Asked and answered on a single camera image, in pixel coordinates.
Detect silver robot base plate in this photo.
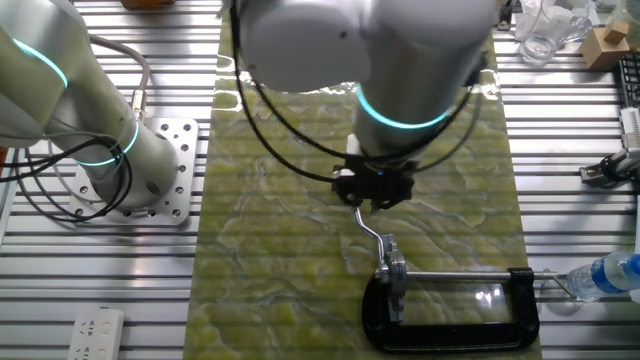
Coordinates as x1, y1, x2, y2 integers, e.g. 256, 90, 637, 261
66, 117, 200, 227

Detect clear plastic water bottle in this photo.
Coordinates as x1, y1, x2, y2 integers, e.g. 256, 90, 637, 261
564, 251, 640, 303

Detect thick grey cable metal plug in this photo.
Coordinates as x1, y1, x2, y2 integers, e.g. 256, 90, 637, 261
87, 33, 152, 124

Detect black base cable bundle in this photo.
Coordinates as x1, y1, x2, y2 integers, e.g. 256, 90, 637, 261
0, 132, 136, 224

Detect grey metal lever base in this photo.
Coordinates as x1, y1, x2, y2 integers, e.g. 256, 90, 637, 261
373, 233, 409, 324

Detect white power strip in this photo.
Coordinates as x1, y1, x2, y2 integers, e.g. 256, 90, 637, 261
67, 306, 126, 360

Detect large wooden block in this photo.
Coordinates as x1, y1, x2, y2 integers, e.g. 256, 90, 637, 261
579, 27, 632, 71

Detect black keyboard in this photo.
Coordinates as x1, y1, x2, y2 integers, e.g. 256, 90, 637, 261
617, 52, 640, 109

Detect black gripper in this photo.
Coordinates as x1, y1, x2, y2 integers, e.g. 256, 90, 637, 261
331, 154, 417, 212

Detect silver ribbed camera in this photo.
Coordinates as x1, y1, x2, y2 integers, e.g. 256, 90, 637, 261
618, 106, 640, 149

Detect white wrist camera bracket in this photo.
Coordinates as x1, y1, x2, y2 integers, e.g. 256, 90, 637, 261
337, 133, 363, 179

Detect black C-clamp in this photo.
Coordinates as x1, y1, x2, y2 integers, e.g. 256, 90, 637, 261
361, 267, 577, 355

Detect clear glass mug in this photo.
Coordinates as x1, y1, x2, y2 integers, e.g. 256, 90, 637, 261
514, 0, 594, 65

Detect green marble pattern mat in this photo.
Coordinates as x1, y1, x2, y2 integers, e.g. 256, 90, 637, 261
182, 9, 545, 360

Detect small wooden block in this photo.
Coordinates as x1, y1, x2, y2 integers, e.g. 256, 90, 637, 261
603, 19, 630, 45

